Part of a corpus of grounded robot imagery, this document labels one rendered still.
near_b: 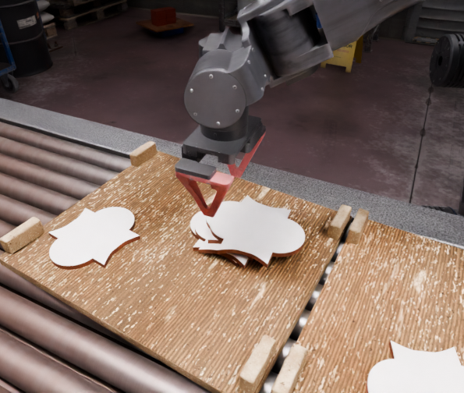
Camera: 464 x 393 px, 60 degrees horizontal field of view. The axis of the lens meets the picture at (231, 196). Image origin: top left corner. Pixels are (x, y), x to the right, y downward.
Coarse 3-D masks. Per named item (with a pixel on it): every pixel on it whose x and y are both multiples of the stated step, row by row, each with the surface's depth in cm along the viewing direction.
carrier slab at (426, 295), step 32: (352, 256) 57; (384, 256) 57; (416, 256) 57; (448, 256) 57; (352, 288) 52; (384, 288) 52; (416, 288) 52; (448, 288) 52; (320, 320) 48; (352, 320) 48; (384, 320) 48; (416, 320) 48; (448, 320) 48; (320, 352) 45; (352, 352) 45; (384, 352) 45; (320, 384) 42; (352, 384) 42
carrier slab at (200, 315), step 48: (96, 192) 69; (144, 192) 69; (240, 192) 69; (48, 240) 60; (144, 240) 60; (192, 240) 60; (336, 240) 60; (48, 288) 53; (96, 288) 52; (144, 288) 52; (192, 288) 52; (240, 288) 52; (288, 288) 52; (144, 336) 47; (192, 336) 47; (240, 336) 47; (288, 336) 48
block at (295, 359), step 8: (296, 344) 43; (296, 352) 42; (304, 352) 42; (288, 360) 41; (296, 360) 41; (304, 360) 43; (288, 368) 41; (296, 368) 41; (280, 376) 40; (288, 376) 40; (296, 376) 41; (280, 384) 39; (288, 384) 39; (272, 392) 39; (280, 392) 39; (288, 392) 39
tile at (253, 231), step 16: (224, 208) 60; (240, 208) 60; (256, 208) 60; (224, 224) 57; (240, 224) 57; (256, 224) 57; (272, 224) 57; (288, 224) 57; (224, 240) 55; (240, 240) 55; (256, 240) 55; (272, 240) 55; (288, 240) 55; (304, 240) 55; (256, 256) 52; (272, 256) 53; (288, 256) 53
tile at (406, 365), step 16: (400, 352) 44; (416, 352) 44; (432, 352) 44; (448, 352) 44; (384, 368) 43; (400, 368) 43; (416, 368) 43; (432, 368) 43; (448, 368) 43; (368, 384) 41; (384, 384) 41; (400, 384) 41; (416, 384) 41; (432, 384) 41; (448, 384) 41
